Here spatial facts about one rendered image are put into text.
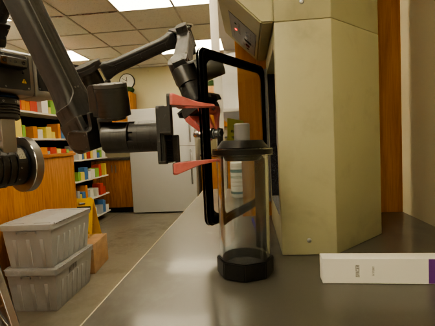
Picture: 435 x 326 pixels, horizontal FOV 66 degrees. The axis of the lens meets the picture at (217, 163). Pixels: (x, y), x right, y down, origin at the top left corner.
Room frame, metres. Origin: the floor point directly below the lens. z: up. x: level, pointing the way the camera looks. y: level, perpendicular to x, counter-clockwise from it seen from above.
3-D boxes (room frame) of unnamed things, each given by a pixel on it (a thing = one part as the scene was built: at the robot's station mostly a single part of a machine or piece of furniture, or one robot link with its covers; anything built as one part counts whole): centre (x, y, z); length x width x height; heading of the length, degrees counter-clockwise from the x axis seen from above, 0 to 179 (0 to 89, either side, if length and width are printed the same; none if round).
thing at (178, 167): (0.60, 0.05, 1.16); 0.09 x 0.07 x 0.07; 84
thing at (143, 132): (0.61, 0.12, 1.20); 0.07 x 0.07 x 0.10; 84
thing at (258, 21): (0.84, -0.08, 1.46); 0.32 x 0.12 x 0.10; 174
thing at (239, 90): (0.86, -0.06, 1.19); 0.30 x 0.01 x 0.40; 144
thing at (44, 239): (2.65, 1.36, 0.49); 0.60 x 0.42 x 0.33; 174
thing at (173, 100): (0.61, 0.05, 1.23); 0.09 x 0.07 x 0.07; 84
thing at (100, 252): (3.26, 1.35, 0.14); 0.41 x 0.32 x 0.28; 1
